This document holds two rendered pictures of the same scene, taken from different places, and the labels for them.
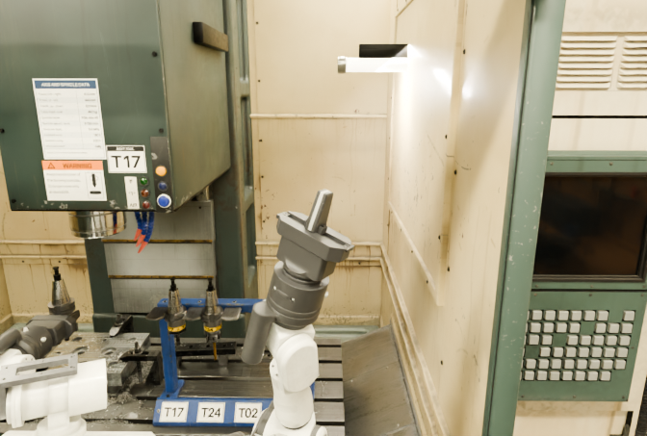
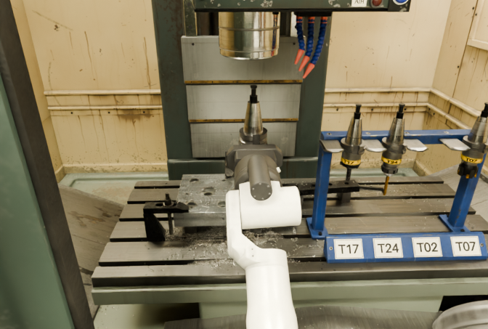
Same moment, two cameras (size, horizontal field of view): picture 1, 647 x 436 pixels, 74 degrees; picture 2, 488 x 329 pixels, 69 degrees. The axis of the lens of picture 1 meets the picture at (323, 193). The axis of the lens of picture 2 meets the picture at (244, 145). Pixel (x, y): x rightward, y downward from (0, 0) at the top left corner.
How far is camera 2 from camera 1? 0.88 m
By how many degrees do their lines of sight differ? 12
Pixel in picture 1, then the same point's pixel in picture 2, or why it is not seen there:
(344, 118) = not seen: outside the picture
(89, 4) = not seen: outside the picture
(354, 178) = (416, 20)
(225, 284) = (304, 127)
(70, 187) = not seen: outside the picture
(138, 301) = (217, 146)
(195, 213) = (288, 50)
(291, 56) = not seen: outside the picture
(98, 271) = (175, 117)
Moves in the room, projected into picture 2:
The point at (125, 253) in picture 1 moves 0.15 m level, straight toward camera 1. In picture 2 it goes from (208, 96) to (224, 106)
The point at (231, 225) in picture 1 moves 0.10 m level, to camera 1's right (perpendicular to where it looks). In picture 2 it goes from (319, 65) to (343, 65)
